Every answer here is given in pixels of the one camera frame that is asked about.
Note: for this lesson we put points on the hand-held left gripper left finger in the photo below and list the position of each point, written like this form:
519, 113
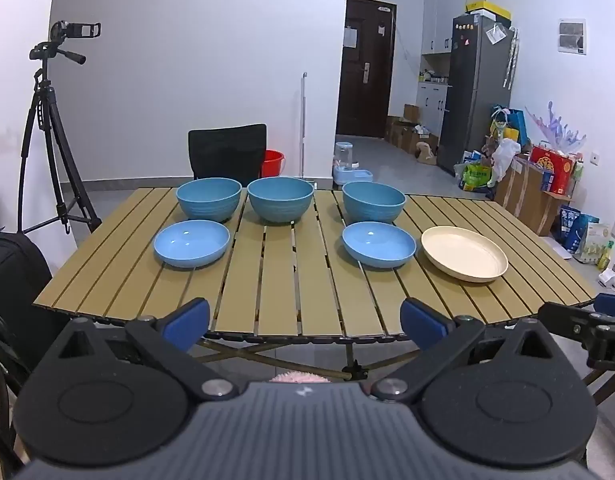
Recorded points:
187, 317

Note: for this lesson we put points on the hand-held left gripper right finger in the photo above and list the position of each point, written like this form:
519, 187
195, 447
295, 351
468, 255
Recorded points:
422, 322

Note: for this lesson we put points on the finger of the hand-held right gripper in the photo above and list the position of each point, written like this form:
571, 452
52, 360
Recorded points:
612, 303
567, 320

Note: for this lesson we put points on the shallow blue plate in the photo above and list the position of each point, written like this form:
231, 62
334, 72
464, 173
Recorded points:
191, 244
378, 246

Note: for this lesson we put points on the cream plate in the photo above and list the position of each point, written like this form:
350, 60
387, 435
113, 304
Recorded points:
463, 255

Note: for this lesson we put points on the deep blue bowl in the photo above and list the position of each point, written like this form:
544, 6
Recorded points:
210, 200
373, 202
281, 200

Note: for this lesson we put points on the white plastic stand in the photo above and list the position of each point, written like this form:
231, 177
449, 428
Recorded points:
612, 280

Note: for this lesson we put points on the yellow green bottle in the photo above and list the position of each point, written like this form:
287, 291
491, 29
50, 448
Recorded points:
606, 257

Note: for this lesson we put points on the white green bag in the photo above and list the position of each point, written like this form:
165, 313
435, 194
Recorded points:
597, 240

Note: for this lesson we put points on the blue pet food bag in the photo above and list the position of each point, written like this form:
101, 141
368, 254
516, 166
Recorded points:
572, 227

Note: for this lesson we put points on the pink fluffy slipper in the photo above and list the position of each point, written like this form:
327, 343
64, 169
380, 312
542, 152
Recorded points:
300, 377

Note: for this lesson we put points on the large cardboard box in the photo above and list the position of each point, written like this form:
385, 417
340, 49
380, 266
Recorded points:
522, 195

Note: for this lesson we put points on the red gift box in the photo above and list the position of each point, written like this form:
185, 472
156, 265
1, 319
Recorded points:
550, 165

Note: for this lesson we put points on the green pet food bag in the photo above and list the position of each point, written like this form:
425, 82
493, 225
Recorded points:
476, 176

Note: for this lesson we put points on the tan cat scratcher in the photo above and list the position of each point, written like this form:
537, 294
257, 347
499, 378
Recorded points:
426, 155

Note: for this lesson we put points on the black folding chair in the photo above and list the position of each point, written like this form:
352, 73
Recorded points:
227, 152

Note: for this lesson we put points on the black bag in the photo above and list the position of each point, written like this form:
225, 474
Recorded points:
17, 285

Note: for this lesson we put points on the red bucket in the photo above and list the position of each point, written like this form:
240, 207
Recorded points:
273, 164

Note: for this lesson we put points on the white plastic bag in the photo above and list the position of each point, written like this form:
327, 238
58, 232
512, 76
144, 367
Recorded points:
505, 155

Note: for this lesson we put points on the blue pet water dispenser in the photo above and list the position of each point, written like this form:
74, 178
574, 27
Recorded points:
343, 157

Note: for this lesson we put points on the purple paper decoration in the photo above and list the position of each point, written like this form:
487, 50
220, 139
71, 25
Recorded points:
555, 127

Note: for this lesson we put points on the open cardboard box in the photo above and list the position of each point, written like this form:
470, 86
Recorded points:
422, 135
397, 132

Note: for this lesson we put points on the blue gift bag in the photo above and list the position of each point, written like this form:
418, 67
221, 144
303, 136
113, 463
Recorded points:
517, 122

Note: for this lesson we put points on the grey refrigerator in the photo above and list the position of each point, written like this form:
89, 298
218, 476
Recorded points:
467, 110

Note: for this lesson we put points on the grey lower cabinet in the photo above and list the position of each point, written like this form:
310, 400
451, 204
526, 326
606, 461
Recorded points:
432, 105

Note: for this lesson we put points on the grey cabinet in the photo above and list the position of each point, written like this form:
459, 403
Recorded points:
437, 25
432, 105

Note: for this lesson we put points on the white flat mop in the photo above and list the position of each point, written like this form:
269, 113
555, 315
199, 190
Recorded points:
303, 125

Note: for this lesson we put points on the dark brown door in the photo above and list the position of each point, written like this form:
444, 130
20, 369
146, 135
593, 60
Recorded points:
367, 85

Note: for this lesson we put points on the white electrical panel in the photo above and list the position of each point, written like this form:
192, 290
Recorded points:
572, 36

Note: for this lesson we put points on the black tripod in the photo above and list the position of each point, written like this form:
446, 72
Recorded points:
43, 75

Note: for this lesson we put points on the grey upper cabinet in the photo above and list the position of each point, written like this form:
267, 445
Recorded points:
437, 25

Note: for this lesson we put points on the yellow box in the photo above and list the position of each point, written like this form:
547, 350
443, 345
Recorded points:
487, 10

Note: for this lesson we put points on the folding table leg frame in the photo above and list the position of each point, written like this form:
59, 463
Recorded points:
355, 369

